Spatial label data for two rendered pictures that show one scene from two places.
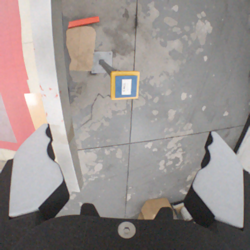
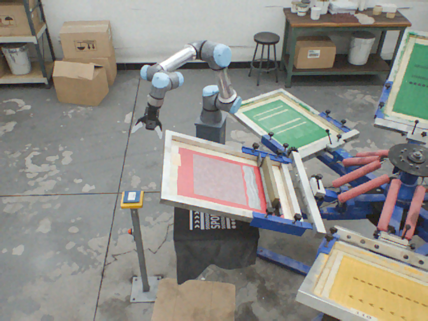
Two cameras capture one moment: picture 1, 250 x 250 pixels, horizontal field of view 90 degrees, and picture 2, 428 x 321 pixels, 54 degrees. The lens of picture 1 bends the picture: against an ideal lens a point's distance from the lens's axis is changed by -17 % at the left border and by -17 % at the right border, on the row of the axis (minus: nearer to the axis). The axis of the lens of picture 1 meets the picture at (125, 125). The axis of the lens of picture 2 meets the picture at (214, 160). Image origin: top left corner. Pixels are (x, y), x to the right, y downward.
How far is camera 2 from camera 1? 2.06 m
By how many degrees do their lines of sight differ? 26
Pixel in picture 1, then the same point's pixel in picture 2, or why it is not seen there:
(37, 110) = (176, 160)
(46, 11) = (164, 174)
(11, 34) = (181, 181)
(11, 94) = (187, 167)
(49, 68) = (165, 164)
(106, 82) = not seen: hidden behind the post
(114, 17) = not seen: outside the picture
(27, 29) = (174, 179)
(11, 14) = (180, 185)
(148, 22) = not seen: outside the picture
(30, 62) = (174, 172)
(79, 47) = (174, 305)
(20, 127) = (188, 158)
